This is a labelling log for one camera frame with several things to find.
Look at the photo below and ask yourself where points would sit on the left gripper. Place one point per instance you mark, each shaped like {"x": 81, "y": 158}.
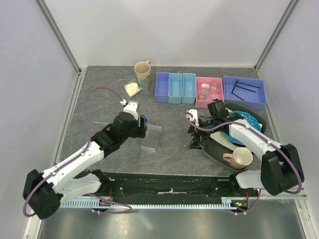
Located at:
{"x": 139, "y": 131}

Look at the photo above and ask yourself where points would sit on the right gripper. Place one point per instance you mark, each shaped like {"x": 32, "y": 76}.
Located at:
{"x": 194, "y": 144}

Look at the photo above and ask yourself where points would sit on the bag of white powder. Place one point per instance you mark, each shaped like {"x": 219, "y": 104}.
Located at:
{"x": 132, "y": 87}

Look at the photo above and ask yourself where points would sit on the glass flask with stopper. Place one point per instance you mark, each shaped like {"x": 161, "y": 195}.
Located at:
{"x": 212, "y": 88}

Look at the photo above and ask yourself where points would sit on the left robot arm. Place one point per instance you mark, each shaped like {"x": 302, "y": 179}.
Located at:
{"x": 45, "y": 191}

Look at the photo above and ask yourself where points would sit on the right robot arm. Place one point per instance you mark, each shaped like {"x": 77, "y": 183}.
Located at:
{"x": 231, "y": 127}

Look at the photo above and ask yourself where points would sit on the clear test tube rack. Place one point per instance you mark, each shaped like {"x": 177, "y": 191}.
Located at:
{"x": 149, "y": 143}

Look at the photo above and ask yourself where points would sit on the dark green tray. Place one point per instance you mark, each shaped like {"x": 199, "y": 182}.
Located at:
{"x": 215, "y": 150}

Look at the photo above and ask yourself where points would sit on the purple bin leftmost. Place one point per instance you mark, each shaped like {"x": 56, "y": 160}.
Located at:
{"x": 162, "y": 85}

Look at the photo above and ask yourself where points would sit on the light blue bin left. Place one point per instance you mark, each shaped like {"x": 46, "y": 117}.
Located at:
{"x": 175, "y": 88}

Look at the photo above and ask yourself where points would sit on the light blue bin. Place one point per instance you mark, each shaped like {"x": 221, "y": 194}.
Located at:
{"x": 188, "y": 88}
{"x": 175, "y": 88}

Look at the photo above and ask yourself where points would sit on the pink bin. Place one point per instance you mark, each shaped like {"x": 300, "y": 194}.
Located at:
{"x": 199, "y": 81}

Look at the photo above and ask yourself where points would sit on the pink mug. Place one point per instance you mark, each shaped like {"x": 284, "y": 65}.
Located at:
{"x": 239, "y": 159}

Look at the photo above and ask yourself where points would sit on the light blue bin right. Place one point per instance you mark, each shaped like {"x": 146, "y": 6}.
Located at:
{"x": 188, "y": 88}

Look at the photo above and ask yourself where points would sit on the beige cartoon mug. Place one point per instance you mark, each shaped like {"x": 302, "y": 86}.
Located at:
{"x": 143, "y": 73}

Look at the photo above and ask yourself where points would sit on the blue dotted plate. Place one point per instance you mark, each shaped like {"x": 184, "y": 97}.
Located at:
{"x": 252, "y": 122}

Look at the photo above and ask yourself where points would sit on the large purple bin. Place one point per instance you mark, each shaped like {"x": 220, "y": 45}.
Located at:
{"x": 256, "y": 102}

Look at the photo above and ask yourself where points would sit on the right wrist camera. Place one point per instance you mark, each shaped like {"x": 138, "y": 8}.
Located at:
{"x": 192, "y": 116}

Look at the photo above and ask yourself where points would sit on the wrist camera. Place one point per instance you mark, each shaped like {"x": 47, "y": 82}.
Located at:
{"x": 192, "y": 116}
{"x": 130, "y": 107}

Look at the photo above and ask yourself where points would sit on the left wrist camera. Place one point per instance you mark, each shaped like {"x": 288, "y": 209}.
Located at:
{"x": 130, "y": 107}

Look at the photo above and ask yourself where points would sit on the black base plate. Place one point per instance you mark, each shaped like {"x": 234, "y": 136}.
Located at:
{"x": 151, "y": 188}

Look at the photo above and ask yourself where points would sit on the light blue cable duct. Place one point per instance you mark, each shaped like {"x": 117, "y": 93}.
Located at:
{"x": 95, "y": 203}

